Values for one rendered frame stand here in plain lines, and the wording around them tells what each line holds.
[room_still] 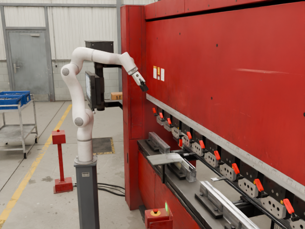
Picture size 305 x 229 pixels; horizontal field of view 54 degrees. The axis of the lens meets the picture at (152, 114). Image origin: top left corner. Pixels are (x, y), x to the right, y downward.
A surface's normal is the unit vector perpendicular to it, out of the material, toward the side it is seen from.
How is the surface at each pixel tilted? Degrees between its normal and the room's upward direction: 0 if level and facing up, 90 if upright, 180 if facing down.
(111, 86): 90
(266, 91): 90
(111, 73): 90
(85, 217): 90
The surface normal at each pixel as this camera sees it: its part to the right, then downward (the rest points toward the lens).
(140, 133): 0.32, 0.24
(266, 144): -0.95, 0.08
